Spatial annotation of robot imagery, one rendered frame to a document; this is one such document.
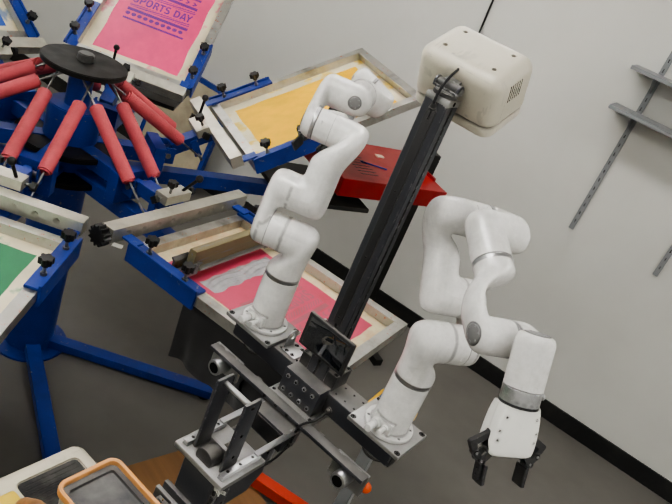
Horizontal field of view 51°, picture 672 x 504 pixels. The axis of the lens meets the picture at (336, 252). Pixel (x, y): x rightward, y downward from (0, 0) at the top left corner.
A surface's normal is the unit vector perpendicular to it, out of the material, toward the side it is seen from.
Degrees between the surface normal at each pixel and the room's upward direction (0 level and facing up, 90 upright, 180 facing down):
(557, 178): 90
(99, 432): 0
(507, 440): 72
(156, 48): 32
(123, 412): 0
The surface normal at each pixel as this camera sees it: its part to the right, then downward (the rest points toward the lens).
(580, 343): -0.51, 0.22
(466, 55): 0.05, -0.66
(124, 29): 0.27, -0.46
